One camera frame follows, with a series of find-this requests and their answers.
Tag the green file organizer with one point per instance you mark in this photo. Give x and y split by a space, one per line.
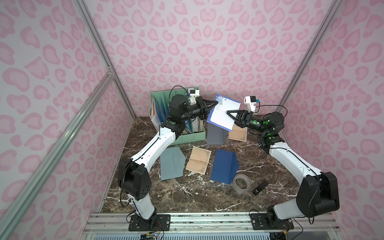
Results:
195 130

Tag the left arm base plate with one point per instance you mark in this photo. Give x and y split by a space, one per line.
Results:
157 221

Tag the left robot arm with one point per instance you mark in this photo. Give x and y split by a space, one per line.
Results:
133 173

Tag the small black clip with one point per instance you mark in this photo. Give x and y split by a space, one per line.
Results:
260 187

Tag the white document papers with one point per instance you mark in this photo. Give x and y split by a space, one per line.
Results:
156 113

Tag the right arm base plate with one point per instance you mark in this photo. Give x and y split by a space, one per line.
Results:
269 222

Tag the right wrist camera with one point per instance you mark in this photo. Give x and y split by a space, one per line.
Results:
252 103

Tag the aluminium front rail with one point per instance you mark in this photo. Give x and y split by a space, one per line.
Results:
208 222

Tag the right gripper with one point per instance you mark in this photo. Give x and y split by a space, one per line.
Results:
243 117

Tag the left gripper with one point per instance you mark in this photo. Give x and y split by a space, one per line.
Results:
202 105

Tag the dark blue envelope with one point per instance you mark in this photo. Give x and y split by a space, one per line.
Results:
225 167

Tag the cream letter paper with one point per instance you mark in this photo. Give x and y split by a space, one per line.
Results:
238 134
198 161

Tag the clear tape roll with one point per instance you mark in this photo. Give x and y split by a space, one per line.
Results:
241 183

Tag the light teal envelope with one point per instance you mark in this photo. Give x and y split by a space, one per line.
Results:
172 163

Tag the grey envelope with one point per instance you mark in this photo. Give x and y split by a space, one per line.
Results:
216 135

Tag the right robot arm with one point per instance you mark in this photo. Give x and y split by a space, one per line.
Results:
318 193

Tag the white blue letter paper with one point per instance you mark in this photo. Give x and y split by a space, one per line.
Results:
219 117

